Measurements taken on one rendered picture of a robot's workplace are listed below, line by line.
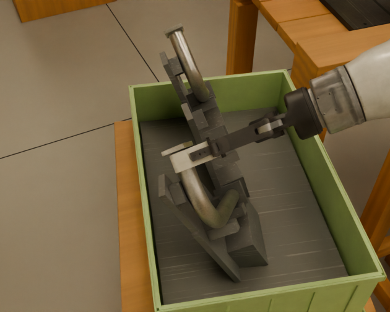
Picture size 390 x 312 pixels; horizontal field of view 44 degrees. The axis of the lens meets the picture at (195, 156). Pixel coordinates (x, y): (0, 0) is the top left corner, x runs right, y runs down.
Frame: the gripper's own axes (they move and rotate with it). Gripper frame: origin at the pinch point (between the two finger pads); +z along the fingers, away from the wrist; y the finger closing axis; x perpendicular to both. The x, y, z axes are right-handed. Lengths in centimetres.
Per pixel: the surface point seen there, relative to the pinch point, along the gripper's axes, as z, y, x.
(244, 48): 0, -130, -35
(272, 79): -12, -55, -12
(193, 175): 1.1, 1.0, 2.8
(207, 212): 1.5, -0.2, 9.3
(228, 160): -0.3, -20.8, 3.3
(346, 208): -18.3, -24.9, 20.9
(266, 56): 0, -224, -41
